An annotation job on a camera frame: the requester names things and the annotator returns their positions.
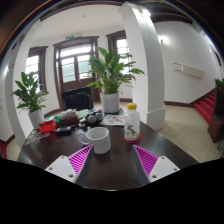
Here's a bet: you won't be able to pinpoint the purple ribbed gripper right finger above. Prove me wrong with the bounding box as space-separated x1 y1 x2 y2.
133 145 179 183

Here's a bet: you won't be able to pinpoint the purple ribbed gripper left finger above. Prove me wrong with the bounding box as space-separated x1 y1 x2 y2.
46 145 93 183

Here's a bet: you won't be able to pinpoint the clear bottle with yellow cap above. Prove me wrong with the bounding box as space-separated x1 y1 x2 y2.
124 103 140 140

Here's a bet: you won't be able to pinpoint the red round coaster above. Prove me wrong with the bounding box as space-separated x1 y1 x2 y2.
124 134 142 144

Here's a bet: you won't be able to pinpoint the black flat device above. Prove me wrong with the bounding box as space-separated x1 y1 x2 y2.
55 126 75 135

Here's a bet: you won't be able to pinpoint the white ceramic mug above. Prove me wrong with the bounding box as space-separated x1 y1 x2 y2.
77 127 111 154

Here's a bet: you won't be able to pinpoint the red plastic box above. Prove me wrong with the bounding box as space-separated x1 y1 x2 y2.
39 120 57 133

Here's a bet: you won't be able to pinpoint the tray of small cups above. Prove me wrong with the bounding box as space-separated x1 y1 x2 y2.
57 109 79 127

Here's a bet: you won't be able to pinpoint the colourful stickers sheet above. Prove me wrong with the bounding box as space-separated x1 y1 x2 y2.
24 130 50 146

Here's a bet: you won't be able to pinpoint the green book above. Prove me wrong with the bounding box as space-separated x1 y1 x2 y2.
78 109 89 119

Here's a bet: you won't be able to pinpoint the grey round balls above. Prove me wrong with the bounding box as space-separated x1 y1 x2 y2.
87 112 103 124

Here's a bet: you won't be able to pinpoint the open magazine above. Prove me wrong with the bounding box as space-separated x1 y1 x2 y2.
100 114 124 126

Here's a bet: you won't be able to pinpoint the black chair back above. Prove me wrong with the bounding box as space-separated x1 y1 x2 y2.
62 87 93 111

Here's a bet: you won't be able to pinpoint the left potted green plant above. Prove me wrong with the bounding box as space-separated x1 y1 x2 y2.
12 72 47 129

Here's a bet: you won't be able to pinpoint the potted green plant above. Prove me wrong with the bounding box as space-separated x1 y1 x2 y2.
12 72 47 129
89 47 144 114

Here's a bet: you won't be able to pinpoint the right white pillar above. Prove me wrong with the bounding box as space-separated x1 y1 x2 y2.
119 2 166 130

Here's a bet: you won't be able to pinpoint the right potted green plant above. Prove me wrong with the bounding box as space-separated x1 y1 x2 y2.
89 47 144 114

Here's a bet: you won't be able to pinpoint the dark wooden double door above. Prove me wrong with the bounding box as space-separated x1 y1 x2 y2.
54 36 98 105

